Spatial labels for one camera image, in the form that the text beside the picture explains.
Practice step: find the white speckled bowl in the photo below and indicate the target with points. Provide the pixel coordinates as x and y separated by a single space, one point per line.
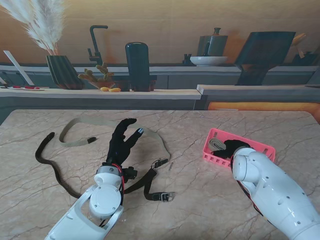
208 60

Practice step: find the wooden kitchen utensils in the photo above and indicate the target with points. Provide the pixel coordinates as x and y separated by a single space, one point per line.
298 41

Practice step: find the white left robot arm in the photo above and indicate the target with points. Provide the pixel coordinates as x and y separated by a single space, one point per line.
105 197

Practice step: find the raised counter orange glow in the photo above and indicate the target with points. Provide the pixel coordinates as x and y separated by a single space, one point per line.
250 90

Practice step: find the white leaning board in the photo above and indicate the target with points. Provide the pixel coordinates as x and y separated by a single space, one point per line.
17 66

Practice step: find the dark ribbed vase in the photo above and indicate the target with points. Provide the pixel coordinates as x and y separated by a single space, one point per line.
62 72

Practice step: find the orange fruit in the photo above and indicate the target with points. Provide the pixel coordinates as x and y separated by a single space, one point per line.
104 89
115 90

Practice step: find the dark brown belt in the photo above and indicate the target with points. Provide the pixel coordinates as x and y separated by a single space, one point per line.
155 196

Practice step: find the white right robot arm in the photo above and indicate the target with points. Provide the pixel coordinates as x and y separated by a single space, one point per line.
262 180

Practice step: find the pink plastic storage basket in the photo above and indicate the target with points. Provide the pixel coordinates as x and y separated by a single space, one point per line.
210 158

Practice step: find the plate with red food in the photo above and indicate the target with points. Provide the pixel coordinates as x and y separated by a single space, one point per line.
27 88

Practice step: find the grey pot with lid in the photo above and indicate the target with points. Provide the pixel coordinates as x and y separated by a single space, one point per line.
215 45

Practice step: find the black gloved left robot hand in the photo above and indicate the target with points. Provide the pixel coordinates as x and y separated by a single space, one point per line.
120 147

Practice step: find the small black stand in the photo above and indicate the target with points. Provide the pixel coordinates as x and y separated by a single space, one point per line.
187 61

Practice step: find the tall black cylinder container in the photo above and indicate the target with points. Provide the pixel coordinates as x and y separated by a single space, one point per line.
137 65

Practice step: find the grey back counter cabinets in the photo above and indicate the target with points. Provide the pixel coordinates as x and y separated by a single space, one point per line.
180 80

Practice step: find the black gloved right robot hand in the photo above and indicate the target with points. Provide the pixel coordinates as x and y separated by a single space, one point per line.
232 146

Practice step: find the cactus plants in bowl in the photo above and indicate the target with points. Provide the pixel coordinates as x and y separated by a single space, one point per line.
105 75

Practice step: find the beige woven belt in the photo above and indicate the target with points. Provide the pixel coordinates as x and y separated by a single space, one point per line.
72 144
216 144

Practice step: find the black kitchen faucet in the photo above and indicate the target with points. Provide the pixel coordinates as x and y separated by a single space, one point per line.
94 42

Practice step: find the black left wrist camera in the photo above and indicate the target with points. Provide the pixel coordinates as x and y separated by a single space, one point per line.
130 173

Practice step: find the dark utensil holder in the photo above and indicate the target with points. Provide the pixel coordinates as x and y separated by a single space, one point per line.
307 60

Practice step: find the white pampas grass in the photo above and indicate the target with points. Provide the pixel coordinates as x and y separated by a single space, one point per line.
47 32

